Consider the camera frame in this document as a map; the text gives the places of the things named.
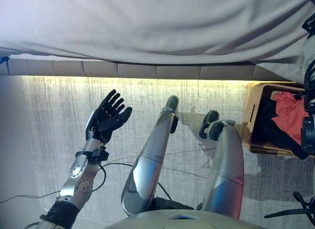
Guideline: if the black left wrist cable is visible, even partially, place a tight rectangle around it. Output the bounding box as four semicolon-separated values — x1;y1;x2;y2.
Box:
0;161;135;205

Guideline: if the red garment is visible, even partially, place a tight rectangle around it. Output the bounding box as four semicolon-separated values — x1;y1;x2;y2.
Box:
270;92;309;146

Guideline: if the light grey woven rug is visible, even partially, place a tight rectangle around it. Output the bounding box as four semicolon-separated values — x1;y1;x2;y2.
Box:
22;75;315;229

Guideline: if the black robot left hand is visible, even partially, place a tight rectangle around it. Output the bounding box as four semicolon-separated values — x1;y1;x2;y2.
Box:
85;89;133;145

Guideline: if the beige upholstered bed frame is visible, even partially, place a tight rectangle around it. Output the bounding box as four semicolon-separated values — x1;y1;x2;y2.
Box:
0;57;306;84

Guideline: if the silver robot leg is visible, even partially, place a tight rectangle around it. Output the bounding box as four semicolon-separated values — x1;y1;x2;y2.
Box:
198;110;245;220
120;95;180;217

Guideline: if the silver robot left leg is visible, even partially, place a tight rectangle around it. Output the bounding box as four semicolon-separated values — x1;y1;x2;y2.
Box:
120;95;180;217

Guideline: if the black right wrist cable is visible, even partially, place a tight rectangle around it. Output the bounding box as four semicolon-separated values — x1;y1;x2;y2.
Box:
264;191;315;229

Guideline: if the woven wicker laundry basket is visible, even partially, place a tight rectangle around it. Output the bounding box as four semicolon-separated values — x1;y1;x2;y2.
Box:
242;82;315;158

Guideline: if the silver robot right leg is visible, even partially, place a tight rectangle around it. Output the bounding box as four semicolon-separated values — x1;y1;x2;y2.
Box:
198;110;245;220

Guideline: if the grey robot torso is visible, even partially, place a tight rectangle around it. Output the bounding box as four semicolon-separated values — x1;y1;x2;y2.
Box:
103;208;266;229

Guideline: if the black garment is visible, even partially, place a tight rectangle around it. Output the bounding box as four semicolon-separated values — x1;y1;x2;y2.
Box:
252;98;309;161

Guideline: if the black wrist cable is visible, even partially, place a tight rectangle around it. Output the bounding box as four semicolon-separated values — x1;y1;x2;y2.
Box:
0;161;135;205
264;191;315;229

